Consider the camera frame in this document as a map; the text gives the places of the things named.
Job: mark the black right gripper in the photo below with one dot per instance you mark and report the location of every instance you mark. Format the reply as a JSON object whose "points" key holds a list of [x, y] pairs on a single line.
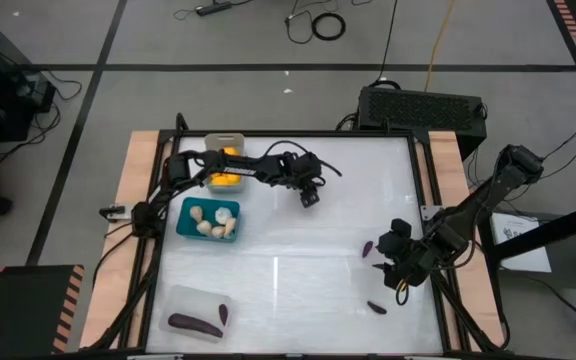
{"points": [[410, 262]]}

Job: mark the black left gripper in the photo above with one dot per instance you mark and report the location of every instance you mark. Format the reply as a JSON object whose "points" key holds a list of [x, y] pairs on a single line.
{"points": [[310, 192]]}

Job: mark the small dark purple produce toy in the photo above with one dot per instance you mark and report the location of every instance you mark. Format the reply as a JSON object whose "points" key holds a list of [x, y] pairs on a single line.
{"points": [[367, 248]]}

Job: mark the cream produce toy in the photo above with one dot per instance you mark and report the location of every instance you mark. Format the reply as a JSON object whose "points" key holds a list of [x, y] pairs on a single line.
{"points": [[230, 226]]}

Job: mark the small yellow produce toy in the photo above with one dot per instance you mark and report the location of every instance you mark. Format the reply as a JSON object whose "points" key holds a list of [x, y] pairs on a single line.
{"points": [[231, 150]]}

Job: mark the large white produce toy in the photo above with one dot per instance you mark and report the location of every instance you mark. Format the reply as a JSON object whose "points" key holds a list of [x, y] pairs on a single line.
{"points": [[223, 215]]}

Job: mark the large yellow produce toy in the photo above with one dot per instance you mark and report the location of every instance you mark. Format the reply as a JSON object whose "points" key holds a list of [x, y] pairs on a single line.
{"points": [[220, 179]]}

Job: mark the small white produce toy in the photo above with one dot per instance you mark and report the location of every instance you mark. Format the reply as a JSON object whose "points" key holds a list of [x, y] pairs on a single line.
{"points": [[217, 232]]}

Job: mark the beige produce toy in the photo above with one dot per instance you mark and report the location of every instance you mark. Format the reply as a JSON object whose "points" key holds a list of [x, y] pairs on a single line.
{"points": [[196, 213]]}

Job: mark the short purple eggplant toy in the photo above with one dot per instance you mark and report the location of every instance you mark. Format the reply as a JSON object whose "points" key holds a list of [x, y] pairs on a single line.
{"points": [[223, 314]]}

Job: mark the long dark purple eggplant toy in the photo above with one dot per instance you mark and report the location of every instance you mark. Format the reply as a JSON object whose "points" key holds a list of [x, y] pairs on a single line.
{"points": [[193, 324]]}

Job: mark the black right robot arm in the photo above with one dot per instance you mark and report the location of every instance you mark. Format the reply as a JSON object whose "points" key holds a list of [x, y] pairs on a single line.
{"points": [[473, 210]]}

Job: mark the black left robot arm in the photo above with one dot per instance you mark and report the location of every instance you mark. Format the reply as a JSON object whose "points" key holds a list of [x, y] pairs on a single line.
{"points": [[248, 167]]}

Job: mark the small shiny purple produce toy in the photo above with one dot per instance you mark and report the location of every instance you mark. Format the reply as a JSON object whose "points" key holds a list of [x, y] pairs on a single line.
{"points": [[376, 307]]}

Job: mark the pale grey plastic basket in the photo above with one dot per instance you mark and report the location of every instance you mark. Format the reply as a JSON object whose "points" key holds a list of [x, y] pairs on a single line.
{"points": [[225, 137]]}

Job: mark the wooden side board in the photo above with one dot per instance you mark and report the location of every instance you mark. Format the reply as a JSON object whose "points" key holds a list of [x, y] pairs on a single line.
{"points": [[448, 150], [133, 165]]}

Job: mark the teal plastic basket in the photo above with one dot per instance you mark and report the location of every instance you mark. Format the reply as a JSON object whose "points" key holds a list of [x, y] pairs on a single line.
{"points": [[183, 227]]}

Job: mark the white cardboard box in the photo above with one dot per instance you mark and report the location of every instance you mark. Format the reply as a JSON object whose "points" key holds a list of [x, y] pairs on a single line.
{"points": [[518, 240]]}

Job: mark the black computer case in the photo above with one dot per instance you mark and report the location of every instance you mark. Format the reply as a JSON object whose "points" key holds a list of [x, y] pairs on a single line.
{"points": [[418, 110]]}

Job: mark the clear plastic basket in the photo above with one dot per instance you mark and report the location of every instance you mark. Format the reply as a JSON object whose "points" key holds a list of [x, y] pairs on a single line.
{"points": [[188, 300]]}

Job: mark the black metal beam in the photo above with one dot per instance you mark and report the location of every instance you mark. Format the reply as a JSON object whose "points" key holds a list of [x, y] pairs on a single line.
{"points": [[568, 225]]}

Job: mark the black power strip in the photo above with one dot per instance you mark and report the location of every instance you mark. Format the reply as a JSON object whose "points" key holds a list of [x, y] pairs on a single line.
{"points": [[213, 8]]}

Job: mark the black equipment stack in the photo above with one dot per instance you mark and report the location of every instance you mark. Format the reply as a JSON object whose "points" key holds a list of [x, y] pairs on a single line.
{"points": [[3, 85]]}

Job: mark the black table frame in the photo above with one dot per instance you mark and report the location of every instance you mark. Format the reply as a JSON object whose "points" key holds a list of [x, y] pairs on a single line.
{"points": [[293, 133]]}

